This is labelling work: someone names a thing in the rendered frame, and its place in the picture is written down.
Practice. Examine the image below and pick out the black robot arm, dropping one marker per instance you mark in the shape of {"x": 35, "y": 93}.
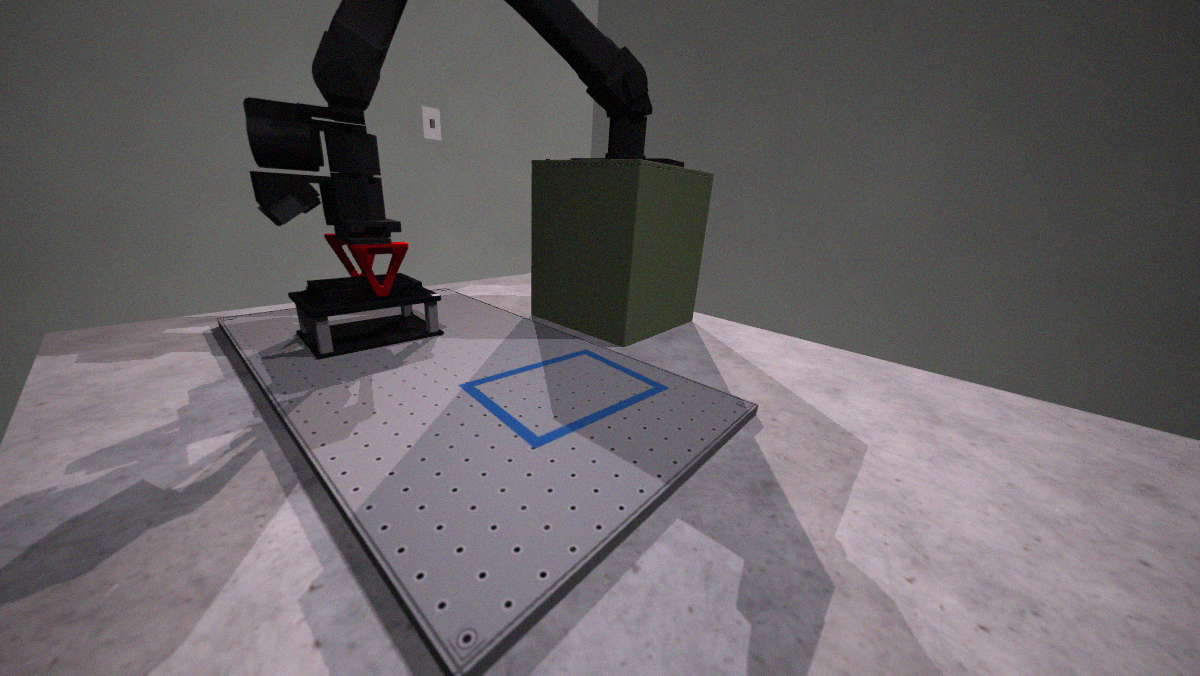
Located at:
{"x": 346, "y": 70}

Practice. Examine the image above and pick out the blue tape outline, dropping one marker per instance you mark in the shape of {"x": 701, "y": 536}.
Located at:
{"x": 528, "y": 435}

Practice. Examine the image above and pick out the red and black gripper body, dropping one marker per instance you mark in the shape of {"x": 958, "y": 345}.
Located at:
{"x": 351, "y": 231}

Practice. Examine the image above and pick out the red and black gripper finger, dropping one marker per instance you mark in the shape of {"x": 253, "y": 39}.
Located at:
{"x": 336, "y": 245}
{"x": 360, "y": 253}

